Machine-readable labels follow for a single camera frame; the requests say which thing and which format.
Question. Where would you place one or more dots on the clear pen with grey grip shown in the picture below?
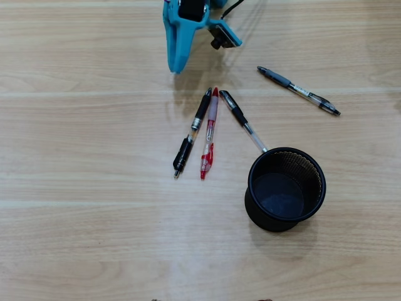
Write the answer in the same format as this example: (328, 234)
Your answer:
(279, 78)

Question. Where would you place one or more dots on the chunky black retractable pen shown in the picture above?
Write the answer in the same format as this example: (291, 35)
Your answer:
(202, 106)

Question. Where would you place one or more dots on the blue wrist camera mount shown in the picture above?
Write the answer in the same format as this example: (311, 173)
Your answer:
(230, 36)

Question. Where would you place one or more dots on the black mesh pen holder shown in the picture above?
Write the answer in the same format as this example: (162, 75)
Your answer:
(282, 194)

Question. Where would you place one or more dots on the clear pen with black cap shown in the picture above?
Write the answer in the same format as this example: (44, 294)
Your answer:
(239, 116)

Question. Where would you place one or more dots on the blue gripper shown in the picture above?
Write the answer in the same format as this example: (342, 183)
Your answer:
(181, 34)

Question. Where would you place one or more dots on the red retractable pen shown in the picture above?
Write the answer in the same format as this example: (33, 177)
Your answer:
(212, 109)

